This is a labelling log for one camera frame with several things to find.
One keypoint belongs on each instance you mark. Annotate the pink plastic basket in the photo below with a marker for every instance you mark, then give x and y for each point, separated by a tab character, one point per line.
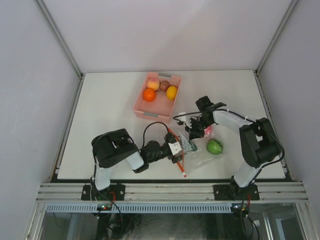
161	109

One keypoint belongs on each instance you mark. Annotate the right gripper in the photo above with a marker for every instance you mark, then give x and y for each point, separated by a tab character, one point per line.
193	133

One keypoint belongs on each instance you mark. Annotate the right aluminium corner post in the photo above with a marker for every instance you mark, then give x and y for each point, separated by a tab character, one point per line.
276	36

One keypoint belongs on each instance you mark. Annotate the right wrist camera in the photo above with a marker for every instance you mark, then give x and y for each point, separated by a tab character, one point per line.
183	119

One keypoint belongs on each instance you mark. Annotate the aluminium corner post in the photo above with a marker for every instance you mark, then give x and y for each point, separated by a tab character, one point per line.
48	18
276	36

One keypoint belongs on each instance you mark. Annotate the clear zip top bag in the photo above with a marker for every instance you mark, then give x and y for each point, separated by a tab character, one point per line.
196	160

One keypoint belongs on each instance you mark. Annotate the aluminium front rail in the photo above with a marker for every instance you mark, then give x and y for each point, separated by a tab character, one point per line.
266	192

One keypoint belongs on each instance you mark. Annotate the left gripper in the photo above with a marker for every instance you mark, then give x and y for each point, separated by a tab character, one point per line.
168	137

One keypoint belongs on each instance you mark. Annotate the fake orange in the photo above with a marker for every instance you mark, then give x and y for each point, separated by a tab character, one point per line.
149	95

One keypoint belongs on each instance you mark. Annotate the fake yellow lemon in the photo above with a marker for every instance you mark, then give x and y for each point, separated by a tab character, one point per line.
171	92

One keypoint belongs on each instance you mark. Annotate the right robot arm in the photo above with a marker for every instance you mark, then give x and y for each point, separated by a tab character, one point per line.
259	146

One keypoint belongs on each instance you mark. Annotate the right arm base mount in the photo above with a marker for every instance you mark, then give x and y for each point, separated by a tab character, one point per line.
231	192

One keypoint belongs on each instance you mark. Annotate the slotted cable duct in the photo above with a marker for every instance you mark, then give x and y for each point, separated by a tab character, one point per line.
139	208

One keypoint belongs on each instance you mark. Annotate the fake red fruit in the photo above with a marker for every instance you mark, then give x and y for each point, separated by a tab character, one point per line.
208	131

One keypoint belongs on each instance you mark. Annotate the fake brown pink fruit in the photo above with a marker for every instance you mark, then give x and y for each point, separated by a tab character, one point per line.
164	85

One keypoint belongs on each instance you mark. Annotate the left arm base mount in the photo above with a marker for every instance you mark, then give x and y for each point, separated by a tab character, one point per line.
115	192

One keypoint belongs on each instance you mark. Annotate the fake peach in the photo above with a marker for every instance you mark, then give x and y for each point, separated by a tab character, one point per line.
153	83

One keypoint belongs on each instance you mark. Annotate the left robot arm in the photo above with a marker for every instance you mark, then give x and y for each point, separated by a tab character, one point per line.
113	147

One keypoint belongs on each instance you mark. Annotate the left aluminium corner post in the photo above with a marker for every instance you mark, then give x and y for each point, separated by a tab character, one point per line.
48	18

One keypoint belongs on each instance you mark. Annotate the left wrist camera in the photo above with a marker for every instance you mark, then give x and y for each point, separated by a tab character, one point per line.
175	148

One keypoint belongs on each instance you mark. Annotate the fake green fruit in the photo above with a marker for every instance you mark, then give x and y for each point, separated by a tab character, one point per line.
214	147

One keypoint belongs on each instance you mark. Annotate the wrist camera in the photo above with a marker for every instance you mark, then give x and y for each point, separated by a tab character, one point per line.
183	119
175	148

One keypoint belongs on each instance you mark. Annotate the fake dark green avocado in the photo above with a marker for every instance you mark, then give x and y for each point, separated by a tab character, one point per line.
189	146

